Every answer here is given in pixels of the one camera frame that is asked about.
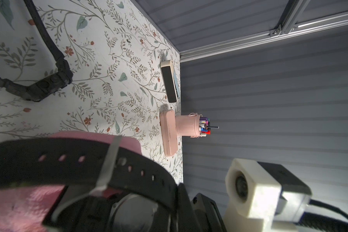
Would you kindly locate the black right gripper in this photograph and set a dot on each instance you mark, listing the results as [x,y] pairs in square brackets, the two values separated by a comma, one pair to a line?
[199,215]

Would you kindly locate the black watch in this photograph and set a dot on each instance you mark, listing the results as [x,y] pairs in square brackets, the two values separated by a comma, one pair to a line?
[106,188]

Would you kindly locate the pink cloth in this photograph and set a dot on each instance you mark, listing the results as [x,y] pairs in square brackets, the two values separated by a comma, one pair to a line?
[24,209]

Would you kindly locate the black strap wristwatch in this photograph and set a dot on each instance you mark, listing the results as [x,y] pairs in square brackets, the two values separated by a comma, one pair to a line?
[49,84]

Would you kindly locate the coloured markers bunch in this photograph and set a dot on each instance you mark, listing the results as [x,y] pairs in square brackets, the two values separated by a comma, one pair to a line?
[205,127]

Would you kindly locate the pink pen cup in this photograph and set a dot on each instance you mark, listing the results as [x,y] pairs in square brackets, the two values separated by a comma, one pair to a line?
[188,125]

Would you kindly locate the pink case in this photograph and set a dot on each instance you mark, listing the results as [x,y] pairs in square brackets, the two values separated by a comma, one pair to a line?
[169,133]

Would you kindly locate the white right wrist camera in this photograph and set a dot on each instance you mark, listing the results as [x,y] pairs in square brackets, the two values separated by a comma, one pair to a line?
[263,197]

